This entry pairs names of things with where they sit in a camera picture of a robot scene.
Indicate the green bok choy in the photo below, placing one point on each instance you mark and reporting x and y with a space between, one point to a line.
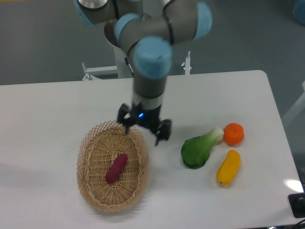
196 151

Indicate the purple sweet potato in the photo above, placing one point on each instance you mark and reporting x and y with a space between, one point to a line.
116 168

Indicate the black device at edge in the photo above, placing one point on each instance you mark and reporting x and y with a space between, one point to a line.
297 204

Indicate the woven wicker basket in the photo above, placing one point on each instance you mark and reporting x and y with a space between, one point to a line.
98 151

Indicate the yellow mango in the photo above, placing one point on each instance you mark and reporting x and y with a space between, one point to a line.
229 168

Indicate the white metal base frame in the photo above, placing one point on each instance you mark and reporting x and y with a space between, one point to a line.
103 72

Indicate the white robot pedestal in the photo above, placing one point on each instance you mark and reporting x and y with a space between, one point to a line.
124 69

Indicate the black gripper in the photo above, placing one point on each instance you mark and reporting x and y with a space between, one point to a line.
149 119

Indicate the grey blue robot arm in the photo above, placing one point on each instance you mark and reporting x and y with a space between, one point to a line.
148 44

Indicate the orange tangerine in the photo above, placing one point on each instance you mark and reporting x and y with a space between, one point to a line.
233 134

